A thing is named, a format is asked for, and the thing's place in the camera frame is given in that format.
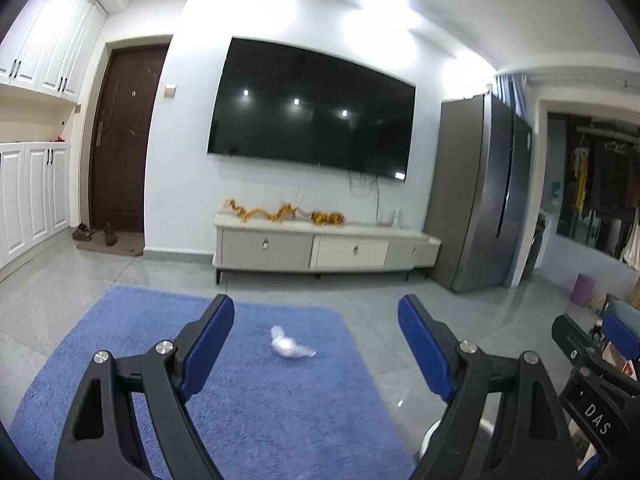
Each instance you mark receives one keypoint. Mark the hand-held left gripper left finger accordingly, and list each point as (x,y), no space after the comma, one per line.
(207,345)

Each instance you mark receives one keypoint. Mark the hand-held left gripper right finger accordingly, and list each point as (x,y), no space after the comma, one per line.
(425,350)

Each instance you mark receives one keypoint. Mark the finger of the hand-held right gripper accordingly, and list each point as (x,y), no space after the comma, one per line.
(620,337)

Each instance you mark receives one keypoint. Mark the white tissue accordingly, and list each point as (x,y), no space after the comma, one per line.
(290,345)

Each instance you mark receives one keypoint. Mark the grey white-rimmed trash bin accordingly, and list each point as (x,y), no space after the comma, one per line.
(432,435)

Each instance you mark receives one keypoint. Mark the dark item on floor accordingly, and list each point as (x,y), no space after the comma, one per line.
(595,331)

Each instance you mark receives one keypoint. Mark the beige bag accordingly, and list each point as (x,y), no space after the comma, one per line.
(598,301)

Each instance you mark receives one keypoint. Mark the white hanging sheet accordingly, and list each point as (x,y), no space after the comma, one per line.
(632,245)

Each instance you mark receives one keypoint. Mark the blue rug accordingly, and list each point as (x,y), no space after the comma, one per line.
(300,410)

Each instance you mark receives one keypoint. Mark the white television cabinet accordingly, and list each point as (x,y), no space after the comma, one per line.
(350,252)

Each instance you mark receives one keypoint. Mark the brown doormat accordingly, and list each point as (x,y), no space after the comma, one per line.
(130,246)

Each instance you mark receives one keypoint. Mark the white router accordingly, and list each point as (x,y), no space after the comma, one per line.
(397,217)

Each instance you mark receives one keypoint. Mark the dark shoe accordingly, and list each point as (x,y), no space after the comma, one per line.
(110,235)
(85,233)

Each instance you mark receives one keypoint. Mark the row of hanging clothes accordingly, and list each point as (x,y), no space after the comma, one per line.
(605,175)

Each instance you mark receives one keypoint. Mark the gold dragon decoration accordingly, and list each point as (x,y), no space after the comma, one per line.
(325,218)

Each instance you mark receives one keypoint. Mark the grey double-door refrigerator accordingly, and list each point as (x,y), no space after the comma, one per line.
(465,185)

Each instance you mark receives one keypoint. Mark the brown entrance door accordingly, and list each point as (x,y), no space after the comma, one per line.
(125,135)

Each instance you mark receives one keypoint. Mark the white floor cupboards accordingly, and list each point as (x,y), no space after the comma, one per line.
(35,195)

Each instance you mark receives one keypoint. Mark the blue curtain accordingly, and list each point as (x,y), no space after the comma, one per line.
(510,95)

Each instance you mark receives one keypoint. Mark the green wall sticker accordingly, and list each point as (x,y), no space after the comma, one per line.
(555,190)

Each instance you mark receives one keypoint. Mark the black wall television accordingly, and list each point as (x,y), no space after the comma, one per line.
(310,110)

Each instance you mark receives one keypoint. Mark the wall switch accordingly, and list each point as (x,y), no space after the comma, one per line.
(170,91)

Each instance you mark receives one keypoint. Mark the white wall cupboards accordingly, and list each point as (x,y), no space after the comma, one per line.
(45,40)

